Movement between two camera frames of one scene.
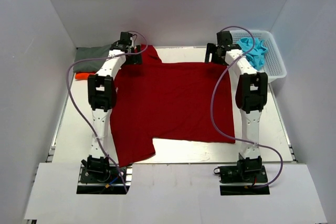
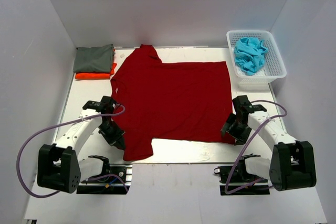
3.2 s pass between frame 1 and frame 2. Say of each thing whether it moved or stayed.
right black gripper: moved
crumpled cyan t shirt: stayed
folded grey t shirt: stayed
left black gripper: moved
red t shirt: stayed
